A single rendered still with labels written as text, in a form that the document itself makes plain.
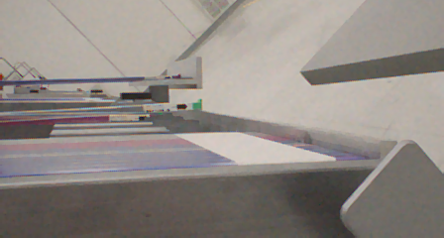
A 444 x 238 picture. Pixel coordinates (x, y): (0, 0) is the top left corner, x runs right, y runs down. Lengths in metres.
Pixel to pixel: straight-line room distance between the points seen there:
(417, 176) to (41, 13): 8.23
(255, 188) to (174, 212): 0.04
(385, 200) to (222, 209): 0.08
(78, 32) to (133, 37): 0.78
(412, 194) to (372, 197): 0.02
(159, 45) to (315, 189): 8.21
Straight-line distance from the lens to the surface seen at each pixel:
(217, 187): 0.27
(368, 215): 0.25
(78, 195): 0.26
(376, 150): 0.33
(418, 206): 0.26
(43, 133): 0.94
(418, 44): 0.79
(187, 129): 0.64
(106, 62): 8.37
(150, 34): 8.47
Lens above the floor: 0.87
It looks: 14 degrees down
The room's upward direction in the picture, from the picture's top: 44 degrees counter-clockwise
